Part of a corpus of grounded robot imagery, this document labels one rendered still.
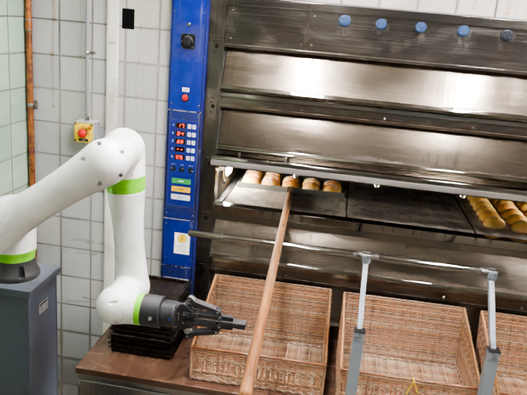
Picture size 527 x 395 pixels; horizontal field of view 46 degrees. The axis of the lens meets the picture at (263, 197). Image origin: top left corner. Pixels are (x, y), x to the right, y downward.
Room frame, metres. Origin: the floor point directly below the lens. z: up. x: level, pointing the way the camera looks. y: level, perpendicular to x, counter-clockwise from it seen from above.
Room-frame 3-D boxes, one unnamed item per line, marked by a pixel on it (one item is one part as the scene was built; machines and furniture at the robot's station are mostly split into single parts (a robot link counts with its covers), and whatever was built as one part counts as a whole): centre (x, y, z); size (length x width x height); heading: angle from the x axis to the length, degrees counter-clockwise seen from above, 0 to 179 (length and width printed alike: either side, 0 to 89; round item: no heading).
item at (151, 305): (1.59, 0.28, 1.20); 0.12 x 0.06 x 0.09; 173
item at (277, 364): (2.41, -0.06, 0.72); 0.56 x 0.49 x 0.28; 85
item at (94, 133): (2.75, 0.83, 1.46); 0.10 x 0.07 x 0.10; 83
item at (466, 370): (2.34, -0.65, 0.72); 0.56 x 0.49 x 0.28; 84
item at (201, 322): (1.57, 0.14, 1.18); 0.11 x 0.04 x 0.01; 83
